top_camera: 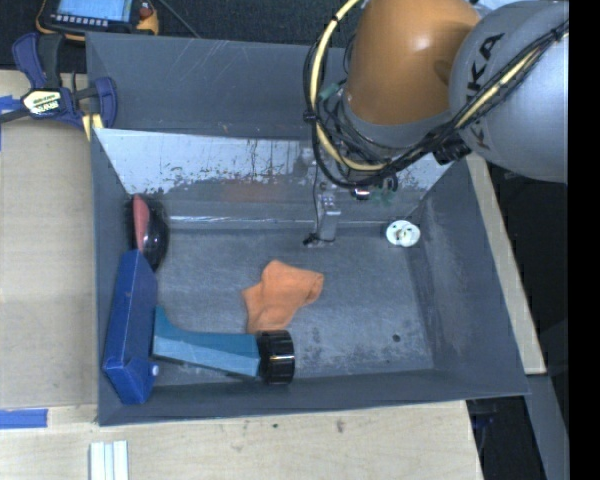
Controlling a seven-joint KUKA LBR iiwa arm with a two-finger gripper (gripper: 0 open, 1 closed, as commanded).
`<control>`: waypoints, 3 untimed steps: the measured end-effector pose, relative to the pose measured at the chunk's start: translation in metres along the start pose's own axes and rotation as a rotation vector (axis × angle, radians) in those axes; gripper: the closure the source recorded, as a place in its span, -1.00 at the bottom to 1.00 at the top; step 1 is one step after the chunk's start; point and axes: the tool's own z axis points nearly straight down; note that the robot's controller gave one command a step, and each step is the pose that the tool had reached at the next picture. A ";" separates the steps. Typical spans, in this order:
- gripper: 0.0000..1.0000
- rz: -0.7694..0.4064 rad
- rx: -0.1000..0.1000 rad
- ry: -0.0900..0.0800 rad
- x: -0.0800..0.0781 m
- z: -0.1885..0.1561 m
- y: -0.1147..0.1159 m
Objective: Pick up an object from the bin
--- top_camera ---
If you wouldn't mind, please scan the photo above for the black round cap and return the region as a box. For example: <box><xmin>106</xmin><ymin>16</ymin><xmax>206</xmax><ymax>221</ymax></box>
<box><xmin>255</xmin><ymin>329</ymin><xmax>298</xmax><ymax>387</ymax></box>

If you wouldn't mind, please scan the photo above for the white round plastic piece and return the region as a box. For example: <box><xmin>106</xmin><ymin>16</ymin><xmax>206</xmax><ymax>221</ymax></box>
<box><xmin>385</xmin><ymin>218</ymin><xmax>422</xmax><ymax>249</ymax></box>

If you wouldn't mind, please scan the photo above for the dark blue long box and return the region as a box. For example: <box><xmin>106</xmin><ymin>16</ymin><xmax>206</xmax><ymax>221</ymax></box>
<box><xmin>101</xmin><ymin>248</ymin><xmax>161</xmax><ymax>406</ymax></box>

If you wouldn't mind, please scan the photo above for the grey metal bin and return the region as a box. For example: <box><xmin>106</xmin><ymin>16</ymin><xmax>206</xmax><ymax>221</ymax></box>
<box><xmin>84</xmin><ymin>31</ymin><xmax>532</xmax><ymax>427</ymax></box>

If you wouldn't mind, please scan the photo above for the black cylinder on white bracket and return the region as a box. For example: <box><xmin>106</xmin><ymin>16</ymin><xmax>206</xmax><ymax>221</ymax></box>
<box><xmin>432</xmin><ymin>137</ymin><xmax>474</xmax><ymax>166</ymax></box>

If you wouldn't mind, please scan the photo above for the black and red round object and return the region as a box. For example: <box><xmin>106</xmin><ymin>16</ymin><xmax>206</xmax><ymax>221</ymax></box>
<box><xmin>126</xmin><ymin>193</ymin><xmax>172</xmax><ymax>273</ymax></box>

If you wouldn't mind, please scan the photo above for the orange cloth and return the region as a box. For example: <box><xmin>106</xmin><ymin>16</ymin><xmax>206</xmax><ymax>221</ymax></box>
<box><xmin>240</xmin><ymin>259</ymin><xmax>326</xmax><ymax>336</ymax></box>

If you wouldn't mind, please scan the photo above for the light blue box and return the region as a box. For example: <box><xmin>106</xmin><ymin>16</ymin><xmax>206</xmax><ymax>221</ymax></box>
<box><xmin>151</xmin><ymin>306</ymin><xmax>262</xmax><ymax>381</ymax></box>

